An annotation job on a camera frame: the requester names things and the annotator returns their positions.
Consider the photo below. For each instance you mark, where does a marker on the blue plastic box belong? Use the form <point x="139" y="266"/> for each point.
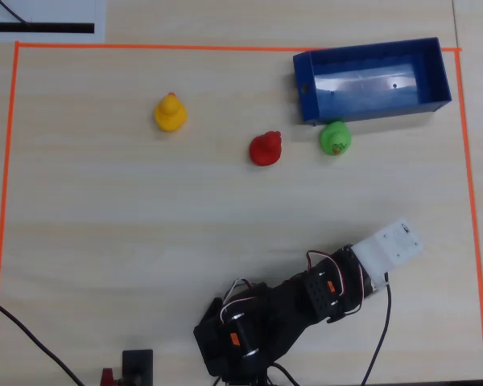
<point x="370" y="84"/>

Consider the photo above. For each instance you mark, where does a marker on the black clamp stand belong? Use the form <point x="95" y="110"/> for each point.
<point x="137" y="366"/>

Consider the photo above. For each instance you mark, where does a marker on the yellow rubber duck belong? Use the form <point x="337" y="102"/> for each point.
<point x="170" y="114"/>

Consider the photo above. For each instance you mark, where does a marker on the paper with black bar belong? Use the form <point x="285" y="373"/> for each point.
<point x="44" y="16"/>

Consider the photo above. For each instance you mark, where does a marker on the orange tape strip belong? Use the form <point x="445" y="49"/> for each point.
<point x="473" y="209"/>
<point x="185" y="47"/>
<point x="4" y="201"/>

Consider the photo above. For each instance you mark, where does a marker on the green rubber duck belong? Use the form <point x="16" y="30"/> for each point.
<point x="335" y="138"/>

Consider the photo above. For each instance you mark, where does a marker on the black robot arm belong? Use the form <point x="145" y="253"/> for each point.
<point x="281" y="310"/>

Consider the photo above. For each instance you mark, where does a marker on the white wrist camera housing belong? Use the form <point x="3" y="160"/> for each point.
<point x="390" y="249"/>

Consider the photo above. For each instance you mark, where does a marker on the red rubber duck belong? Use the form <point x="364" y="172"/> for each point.
<point x="265" y="149"/>

